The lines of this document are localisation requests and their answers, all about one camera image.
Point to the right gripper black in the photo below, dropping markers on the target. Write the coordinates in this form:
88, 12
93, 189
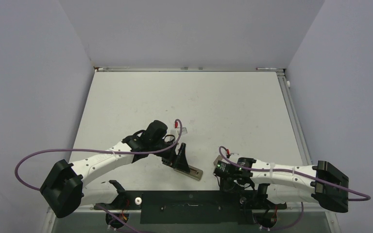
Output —
226, 186

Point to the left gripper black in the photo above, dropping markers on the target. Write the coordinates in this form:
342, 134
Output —
176, 161

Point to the white grey remote control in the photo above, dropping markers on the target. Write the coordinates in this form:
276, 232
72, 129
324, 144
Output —
193, 173

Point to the grey battery cover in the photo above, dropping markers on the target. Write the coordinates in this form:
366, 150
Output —
218, 158

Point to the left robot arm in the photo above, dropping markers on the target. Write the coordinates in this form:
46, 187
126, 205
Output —
71, 185

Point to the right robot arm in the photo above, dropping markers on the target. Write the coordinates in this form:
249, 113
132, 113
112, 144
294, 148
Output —
323, 183

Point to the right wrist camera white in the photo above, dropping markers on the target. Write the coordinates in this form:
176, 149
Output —
233, 156

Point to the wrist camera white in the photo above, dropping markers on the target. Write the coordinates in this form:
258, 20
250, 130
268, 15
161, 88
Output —
178, 131
233, 156

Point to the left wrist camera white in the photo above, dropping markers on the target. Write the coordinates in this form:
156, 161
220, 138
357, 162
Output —
178, 131

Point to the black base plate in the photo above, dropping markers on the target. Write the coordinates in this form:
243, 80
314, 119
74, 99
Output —
192, 207

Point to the aluminium rail right edge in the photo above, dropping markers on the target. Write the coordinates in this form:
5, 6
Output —
296, 126

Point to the aluminium rail edge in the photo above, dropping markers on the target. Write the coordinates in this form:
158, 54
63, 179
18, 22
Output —
296, 126
187, 69

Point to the aluminium rail back edge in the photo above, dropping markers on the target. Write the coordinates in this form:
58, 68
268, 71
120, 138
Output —
187, 69

